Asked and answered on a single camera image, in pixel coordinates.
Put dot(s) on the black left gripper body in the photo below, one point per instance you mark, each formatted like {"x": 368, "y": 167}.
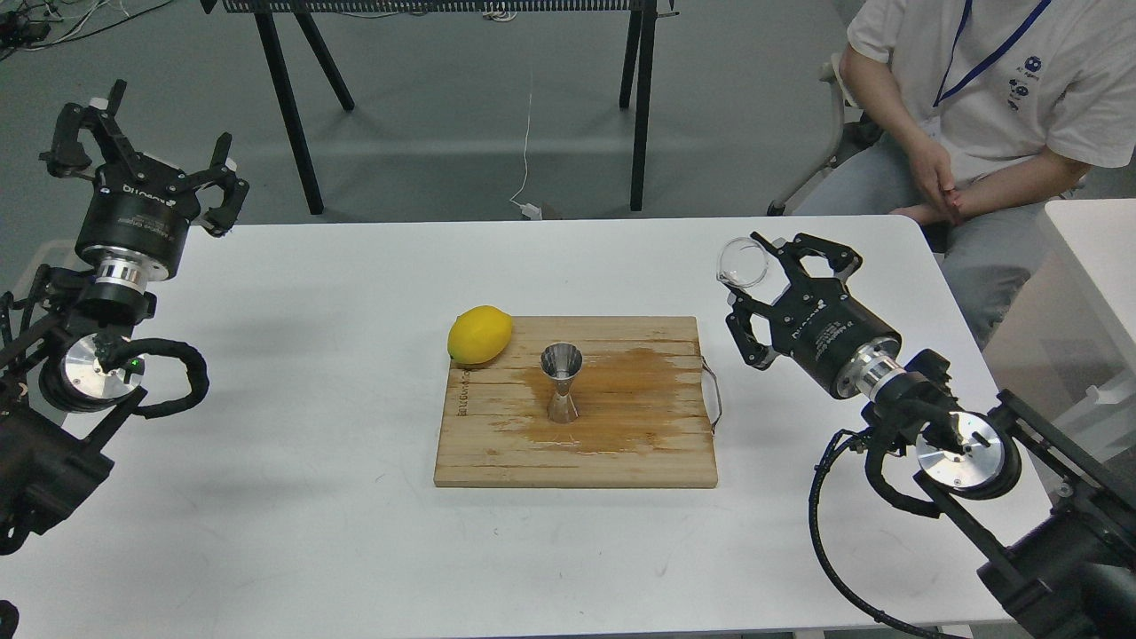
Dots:
{"x": 135, "y": 224}

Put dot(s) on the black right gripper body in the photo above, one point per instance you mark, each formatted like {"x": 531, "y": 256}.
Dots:
{"x": 845, "y": 348}

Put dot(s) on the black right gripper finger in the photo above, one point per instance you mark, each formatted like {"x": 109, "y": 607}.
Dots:
{"x": 841, "y": 259}
{"x": 740, "y": 325}

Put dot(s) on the small clear glass cup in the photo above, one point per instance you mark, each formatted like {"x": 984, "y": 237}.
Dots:
{"x": 742, "y": 263}

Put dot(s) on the steel double jigger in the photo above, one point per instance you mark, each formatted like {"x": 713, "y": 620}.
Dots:
{"x": 561, "y": 362}

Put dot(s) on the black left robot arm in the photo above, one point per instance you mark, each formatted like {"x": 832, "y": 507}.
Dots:
{"x": 73, "y": 371}

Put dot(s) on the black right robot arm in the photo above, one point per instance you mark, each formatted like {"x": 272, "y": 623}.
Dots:
{"x": 1070, "y": 577}

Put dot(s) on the wooden cutting board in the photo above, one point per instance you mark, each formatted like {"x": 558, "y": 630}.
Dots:
{"x": 642, "y": 418}

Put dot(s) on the seated person white shirt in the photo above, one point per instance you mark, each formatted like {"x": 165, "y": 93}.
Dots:
{"x": 989, "y": 110}

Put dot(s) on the yellow lemon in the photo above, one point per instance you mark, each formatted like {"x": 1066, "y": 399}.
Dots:
{"x": 479, "y": 335}

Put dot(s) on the black metal frame table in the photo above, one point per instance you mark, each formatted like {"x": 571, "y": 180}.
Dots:
{"x": 377, "y": 82}

